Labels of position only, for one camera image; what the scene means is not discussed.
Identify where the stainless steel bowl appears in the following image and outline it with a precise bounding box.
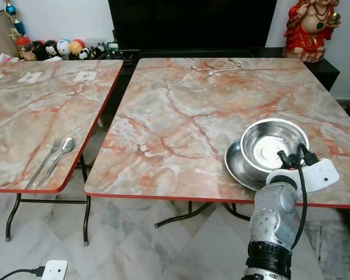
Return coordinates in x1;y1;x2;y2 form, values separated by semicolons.
240;118;310;174

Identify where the stainless steel plate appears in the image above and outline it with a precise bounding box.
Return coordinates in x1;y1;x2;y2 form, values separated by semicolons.
225;140;276;191

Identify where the steel fork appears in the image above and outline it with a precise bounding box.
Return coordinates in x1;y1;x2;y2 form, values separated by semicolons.
24;138;62;190

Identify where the marble table with cutlery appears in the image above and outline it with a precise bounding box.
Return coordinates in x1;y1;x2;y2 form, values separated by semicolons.
0;59;124;246

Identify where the steel spoon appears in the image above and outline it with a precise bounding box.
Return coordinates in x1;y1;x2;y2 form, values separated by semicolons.
36;137;76;187

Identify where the large marble folding table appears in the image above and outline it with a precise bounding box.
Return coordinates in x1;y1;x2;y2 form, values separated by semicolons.
85;57;350;229

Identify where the red laughing Buddha statue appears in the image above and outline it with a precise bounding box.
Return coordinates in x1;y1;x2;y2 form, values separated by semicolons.
283;0;342;63

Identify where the beige wooden cabinet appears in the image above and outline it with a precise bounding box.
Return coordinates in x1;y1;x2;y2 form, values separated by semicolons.
0;10;18;62

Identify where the black round toy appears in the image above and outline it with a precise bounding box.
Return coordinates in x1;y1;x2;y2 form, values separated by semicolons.
32;41;47;61
44;40;59;59

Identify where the white power adapter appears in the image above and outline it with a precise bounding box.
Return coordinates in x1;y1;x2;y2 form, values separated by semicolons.
41;260;69;280

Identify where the white paper label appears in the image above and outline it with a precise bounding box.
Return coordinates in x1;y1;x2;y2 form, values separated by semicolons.
73;71;99;82

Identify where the blue gold ornament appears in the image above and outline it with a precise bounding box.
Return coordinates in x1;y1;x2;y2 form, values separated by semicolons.
5;0;27;40

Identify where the white blue round toy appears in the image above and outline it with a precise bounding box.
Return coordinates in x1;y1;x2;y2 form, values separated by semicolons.
57;38;72;58

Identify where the orange yellow round toy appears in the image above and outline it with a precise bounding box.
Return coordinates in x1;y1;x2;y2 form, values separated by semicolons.
69;38;86;58

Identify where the black television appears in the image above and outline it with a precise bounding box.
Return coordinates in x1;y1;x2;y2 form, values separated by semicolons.
108;0;278;52

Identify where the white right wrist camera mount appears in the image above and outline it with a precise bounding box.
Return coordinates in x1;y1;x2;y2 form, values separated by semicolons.
265;157;341;193

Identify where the thin white wire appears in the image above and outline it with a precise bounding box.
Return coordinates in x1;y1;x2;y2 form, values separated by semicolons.
209;59;244;76

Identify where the black power cable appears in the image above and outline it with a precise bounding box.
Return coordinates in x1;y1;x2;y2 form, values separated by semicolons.
0;267;44;280

